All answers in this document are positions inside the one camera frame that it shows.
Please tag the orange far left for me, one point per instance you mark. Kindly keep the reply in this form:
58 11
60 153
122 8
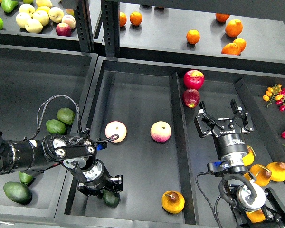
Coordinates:
122 19

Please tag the dark avocado upright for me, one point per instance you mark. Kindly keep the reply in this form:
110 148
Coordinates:
25 178

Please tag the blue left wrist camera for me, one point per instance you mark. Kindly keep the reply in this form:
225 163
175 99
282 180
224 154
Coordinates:
99 147

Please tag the yellow pear bottom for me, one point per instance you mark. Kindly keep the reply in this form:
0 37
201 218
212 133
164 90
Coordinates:
256 216

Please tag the pink apple left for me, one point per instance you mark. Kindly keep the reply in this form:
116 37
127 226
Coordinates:
116 127

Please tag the pale yellow pear front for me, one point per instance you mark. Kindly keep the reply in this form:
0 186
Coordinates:
33 26

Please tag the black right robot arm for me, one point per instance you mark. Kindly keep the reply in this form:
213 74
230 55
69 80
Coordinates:
252 206

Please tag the black tray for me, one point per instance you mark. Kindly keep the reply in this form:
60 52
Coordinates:
28 77
140 93

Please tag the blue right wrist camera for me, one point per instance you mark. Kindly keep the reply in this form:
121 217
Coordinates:
217 166

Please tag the bright red apple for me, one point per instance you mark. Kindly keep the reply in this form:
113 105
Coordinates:
193 79

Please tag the black shelf post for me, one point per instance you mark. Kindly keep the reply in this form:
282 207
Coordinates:
83 26
110 20

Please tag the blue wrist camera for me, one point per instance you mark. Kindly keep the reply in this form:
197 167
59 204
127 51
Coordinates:
99 147
217 166

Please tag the orange top right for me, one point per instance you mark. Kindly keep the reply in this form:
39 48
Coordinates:
222 18

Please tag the pale yellow pear right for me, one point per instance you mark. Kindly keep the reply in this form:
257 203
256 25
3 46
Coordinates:
56 14

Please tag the black shelf post right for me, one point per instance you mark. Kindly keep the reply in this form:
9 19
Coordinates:
110 20

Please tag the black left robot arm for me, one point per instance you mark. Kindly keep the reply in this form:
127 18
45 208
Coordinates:
76 153

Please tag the yellow pear upper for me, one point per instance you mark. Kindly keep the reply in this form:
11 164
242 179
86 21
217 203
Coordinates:
250 157

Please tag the black centre tray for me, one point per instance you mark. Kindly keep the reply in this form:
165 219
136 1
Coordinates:
140 93

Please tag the black left tray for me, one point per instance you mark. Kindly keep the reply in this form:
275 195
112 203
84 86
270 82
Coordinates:
28 77

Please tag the pale yellow pear centre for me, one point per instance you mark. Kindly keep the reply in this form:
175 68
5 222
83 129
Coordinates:
42 17

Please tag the pale pink peach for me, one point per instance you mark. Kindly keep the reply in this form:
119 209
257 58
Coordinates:
70 20

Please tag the dark avocado bottom left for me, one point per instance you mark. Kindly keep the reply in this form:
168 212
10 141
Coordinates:
17 192

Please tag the orange centre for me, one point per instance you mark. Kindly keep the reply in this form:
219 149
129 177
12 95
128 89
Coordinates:
193 36

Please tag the pink apple right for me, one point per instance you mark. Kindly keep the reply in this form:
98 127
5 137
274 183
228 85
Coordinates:
160 131

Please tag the orange front right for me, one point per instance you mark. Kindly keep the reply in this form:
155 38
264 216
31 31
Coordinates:
231 49

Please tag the cherry tomato bunch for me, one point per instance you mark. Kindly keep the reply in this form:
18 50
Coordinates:
275 95

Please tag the large orange right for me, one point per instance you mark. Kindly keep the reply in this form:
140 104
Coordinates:
234 28

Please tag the yellow pear middle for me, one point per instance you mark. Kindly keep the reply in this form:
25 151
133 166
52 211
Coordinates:
262 174

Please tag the orange behind right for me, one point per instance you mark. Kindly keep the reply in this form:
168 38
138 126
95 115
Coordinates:
241 43

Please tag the dark red shelf apple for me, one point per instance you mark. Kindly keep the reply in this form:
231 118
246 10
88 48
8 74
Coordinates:
63 29

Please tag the dark green avocado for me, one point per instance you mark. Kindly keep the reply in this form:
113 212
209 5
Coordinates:
111 199

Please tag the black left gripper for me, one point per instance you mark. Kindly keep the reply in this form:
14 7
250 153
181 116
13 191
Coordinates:
97 179

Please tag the yellow pear with brown top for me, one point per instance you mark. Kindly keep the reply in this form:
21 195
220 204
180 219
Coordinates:
173 202

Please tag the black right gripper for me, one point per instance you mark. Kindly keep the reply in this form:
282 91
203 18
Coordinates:
227 139

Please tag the pink apple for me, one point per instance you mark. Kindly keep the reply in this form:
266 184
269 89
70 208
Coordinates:
116 127
160 131

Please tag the black shelf post left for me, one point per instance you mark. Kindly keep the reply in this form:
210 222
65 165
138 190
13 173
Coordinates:
83 26

